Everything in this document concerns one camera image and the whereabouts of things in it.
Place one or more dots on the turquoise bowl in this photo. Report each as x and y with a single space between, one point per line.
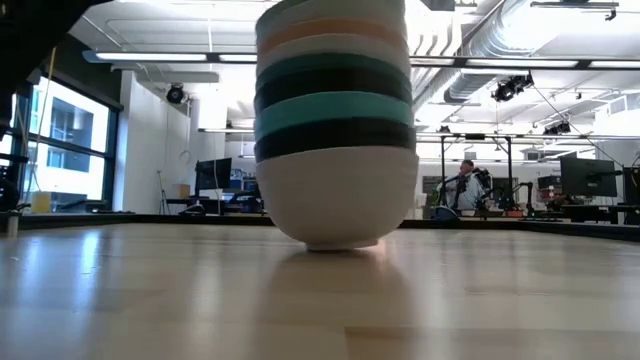
335 107

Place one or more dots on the dark green bowl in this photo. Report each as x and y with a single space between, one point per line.
330 62

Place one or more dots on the white bowl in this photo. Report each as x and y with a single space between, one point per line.
332 45
337 200

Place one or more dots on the orange bowl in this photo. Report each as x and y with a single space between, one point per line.
332 26

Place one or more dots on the mint green bowl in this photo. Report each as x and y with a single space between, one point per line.
332 9

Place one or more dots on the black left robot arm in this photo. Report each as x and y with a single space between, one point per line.
30 30

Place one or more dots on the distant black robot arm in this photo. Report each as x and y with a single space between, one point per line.
527 197

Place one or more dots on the black computer monitor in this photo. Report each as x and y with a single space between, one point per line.
587 177
214 175

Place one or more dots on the cardboard box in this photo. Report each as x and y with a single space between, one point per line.
182 191

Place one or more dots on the person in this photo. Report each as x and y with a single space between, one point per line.
465 192

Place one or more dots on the overhead light bar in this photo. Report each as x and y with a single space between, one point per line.
150 56

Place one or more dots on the window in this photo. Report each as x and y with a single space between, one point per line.
70 150

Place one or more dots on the yellow bin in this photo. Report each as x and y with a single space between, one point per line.
41 204

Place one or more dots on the black rig frame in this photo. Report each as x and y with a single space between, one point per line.
475 136

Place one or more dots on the black ceiling camera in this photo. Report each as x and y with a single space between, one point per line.
510 89
175 94
557 129

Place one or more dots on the silver ventilation duct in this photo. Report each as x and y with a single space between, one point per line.
500 30

